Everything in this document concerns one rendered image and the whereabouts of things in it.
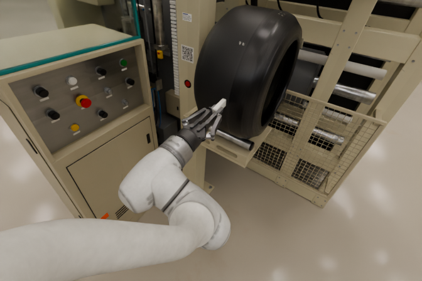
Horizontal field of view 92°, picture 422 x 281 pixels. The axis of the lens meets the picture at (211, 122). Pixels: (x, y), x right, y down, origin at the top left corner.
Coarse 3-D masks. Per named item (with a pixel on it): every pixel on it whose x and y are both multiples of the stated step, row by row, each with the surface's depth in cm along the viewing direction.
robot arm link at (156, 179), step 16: (144, 160) 51; (160, 160) 51; (176, 160) 54; (128, 176) 49; (144, 176) 48; (160, 176) 49; (176, 176) 51; (128, 192) 46; (144, 192) 47; (160, 192) 48; (176, 192) 49; (144, 208) 48; (160, 208) 50
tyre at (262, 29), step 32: (224, 32) 72; (256, 32) 68; (288, 32) 70; (224, 64) 70; (256, 64) 66; (288, 64) 106; (224, 96) 73; (256, 96) 70; (224, 128) 87; (256, 128) 84
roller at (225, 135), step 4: (208, 128) 104; (216, 132) 103; (220, 132) 101; (224, 132) 101; (220, 136) 103; (224, 136) 101; (228, 136) 100; (232, 136) 99; (232, 140) 99; (236, 140) 98; (240, 140) 97; (244, 140) 97; (248, 140) 97; (240, 144) 97; (244, 144) 96; (248, 144) 95; (252, 144) 95; (248, 148) 96; (252, 148) 98
